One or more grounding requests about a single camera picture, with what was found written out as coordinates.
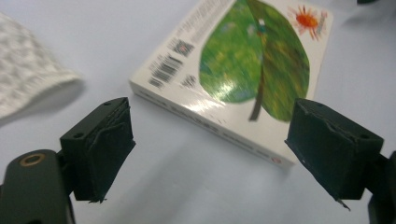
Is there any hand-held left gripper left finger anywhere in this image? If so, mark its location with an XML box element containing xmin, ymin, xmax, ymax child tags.
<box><xmin>59</xmin><ymin>96</ymin><xmax>136</xmax><ymax>203</ymax></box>

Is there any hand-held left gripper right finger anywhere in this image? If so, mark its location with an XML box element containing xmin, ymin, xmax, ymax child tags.
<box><xmin>284</xmin><ymin>98</ymin><xmax>385</xmax><ymax>211</ymax></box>

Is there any white waffle cloth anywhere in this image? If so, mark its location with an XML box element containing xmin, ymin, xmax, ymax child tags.
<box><xmin>0</xmin><ymin>12</ymin><xmax>83</xmax><ymax>120</ymax></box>

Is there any white caterpillar picture book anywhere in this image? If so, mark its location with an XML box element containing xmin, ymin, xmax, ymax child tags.
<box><xmin>129</xmin><ymin>0</ymin><xmax>334</xmax><ymax>169</ymax></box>

